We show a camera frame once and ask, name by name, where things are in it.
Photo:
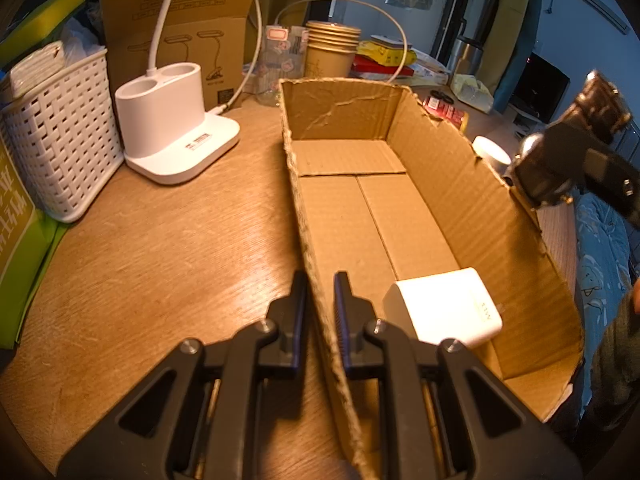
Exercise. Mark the red jar with gold lid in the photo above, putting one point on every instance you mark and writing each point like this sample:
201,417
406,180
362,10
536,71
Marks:
445,110

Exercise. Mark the white woven plastic basket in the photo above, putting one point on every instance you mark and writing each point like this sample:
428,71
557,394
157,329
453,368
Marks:
60,135

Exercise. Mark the clear plastic bag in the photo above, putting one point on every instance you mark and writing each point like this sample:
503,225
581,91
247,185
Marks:
77,42

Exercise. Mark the clear glass with stickers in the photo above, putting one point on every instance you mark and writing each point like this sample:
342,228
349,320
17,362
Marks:
280,65

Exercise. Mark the white desk lamp base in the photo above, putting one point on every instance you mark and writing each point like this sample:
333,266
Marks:
165,115

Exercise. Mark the metal thermos flask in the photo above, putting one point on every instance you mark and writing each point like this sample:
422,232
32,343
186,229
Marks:
466,57

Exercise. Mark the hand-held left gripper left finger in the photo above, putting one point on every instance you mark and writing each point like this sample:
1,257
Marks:
299,320

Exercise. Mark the pale yellow paper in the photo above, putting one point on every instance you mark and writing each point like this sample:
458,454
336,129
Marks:
472,91

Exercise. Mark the person's right forearm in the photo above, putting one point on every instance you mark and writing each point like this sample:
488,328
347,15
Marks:
617,355

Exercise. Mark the brown cardboard box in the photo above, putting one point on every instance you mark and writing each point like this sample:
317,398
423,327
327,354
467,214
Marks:
400,210

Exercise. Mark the red book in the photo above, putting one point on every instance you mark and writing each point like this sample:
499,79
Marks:
375,66

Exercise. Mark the stack of paper cups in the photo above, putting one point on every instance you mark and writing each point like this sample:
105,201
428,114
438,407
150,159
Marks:
330,57

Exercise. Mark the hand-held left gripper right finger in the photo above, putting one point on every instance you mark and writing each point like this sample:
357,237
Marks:
343,320

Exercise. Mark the white pill bottle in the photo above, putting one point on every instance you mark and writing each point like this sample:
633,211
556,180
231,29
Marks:
490,152

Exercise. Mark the green yellow carton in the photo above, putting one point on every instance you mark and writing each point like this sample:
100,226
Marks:
40,17

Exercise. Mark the black monitor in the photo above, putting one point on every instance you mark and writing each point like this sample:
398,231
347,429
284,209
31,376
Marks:
542,90

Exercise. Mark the green printed bag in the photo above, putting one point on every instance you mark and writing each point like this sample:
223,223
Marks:
17,240

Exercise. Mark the white charger adapter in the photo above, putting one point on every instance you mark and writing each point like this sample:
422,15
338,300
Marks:
440,305

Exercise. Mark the brown cardboard lamp packaging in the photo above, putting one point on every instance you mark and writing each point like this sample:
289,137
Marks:
220,45

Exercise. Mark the white tissue pack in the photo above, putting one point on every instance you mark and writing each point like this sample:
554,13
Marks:
35,67

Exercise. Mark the yellow packet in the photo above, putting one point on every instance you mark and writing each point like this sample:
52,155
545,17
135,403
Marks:
385,50

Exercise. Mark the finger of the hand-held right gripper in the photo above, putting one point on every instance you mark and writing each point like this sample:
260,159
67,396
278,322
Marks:
612,180
575,142

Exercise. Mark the blue printed blanket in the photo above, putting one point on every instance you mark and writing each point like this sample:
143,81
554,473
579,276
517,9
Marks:
600,250

